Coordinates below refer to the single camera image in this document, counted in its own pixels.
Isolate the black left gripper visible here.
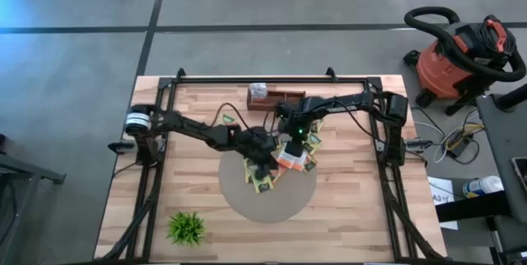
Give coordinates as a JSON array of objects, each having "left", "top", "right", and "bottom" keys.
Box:
[{"left": 240, "top": 139, "right": 281, "bottom": 179}]

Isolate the brown wooden tea organiser box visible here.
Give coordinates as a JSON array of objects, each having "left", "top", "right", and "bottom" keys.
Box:
[{"left": 245, "top": 87, "right": 307, "bottom": 113}]

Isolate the round grey table mat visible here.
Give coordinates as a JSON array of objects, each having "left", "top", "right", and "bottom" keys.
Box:
[{"left": 217, "top": 145, "right": 318, "bottom": 224}]

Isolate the green artificial plant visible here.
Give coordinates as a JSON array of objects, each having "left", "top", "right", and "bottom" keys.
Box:
[{"left": 166, "top": 211, "right": 207, "bottom": 248}]

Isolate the orange black shop vacuum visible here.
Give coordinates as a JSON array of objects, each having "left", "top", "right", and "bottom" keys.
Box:
[{"left": 402, "top": 13, "right": 519, "bottom": 117}]

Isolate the black power adapter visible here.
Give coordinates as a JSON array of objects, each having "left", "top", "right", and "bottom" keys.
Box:
[{"left": 446, "top": 132, "right": 473, "bottom": 159}]

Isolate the white paper sheet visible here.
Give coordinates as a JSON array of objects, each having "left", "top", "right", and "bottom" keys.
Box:
[{"left": 427, "top": 176, "right": 459, "bottom": 231}]

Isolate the black shelf bar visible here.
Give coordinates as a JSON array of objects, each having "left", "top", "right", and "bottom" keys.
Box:
[{"left": 435, "top": 190, "right": 511, "bottom": 223}]

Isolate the white wipes canister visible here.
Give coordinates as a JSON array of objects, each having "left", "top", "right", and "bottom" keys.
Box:
[{"left": 461, "top": 175, "right": 504, "bottom": 199}]

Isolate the grey desk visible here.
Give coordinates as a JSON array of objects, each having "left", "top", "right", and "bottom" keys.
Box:
[{"left": 476, "top": 94, "right": 527, "bottom": 225}]

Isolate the black metal stand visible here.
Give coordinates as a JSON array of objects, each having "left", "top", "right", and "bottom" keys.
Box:
[{"left": 0, "top": 132, "right": 67, "bottom": 265}]

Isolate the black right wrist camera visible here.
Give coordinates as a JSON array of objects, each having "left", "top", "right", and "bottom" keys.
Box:
[{"left": 275, "top": 100, "right": 300, "bottom": 123}]

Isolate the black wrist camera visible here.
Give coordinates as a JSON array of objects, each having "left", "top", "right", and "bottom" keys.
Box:
[
  {"left": 246, "top": 126, "right": 268, "bottom": 142},
  {"left": 275, "top": 100, "right": 300, "bottom": 123}
]

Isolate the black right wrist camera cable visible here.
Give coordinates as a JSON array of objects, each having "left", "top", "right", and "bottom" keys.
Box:
[{"left": 263, "top": 108, "right": 285, "bottom": 134}]

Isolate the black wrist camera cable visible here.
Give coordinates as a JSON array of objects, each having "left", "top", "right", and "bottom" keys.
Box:
[
  {"left": 208, "top": 102, "right": 252, "bottom": 134},
  {"left": 263, "top": 108, "right": 285, "bottom": 134}
]

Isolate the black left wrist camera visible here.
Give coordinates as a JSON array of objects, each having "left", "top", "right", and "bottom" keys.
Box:
[{"left": 246, "top": 126, "right": 268, "bottom": 142}]

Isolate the black left wrist camera cable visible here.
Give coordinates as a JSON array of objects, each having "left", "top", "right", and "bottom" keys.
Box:
[{"left": 208, "top": 102, "right": 252, "bottom": 134}]

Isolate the black aluminium table frame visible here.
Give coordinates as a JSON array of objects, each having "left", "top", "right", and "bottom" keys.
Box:
[{"left": 93, "top": 66, "right": 450, "bottom": 265}]

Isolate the black vacuum hose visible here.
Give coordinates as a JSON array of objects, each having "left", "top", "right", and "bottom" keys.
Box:
[{"left": 403, "top": 6, "right": 527, "bottom": 83}]

